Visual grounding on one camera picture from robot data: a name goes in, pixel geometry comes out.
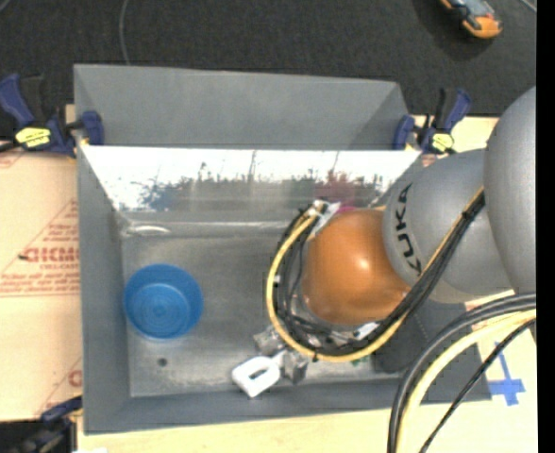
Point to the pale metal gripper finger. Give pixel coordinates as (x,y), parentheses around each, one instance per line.
(267,340)
(295,366)

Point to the white block with slot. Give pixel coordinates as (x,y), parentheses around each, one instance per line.
(244,380)

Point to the grey metal bin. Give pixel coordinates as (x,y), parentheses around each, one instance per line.
(221,272)

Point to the blue plastic cup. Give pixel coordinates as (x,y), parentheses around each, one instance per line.
(163,301)

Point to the brown cardboard board, red print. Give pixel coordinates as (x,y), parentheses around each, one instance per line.
(32,300)

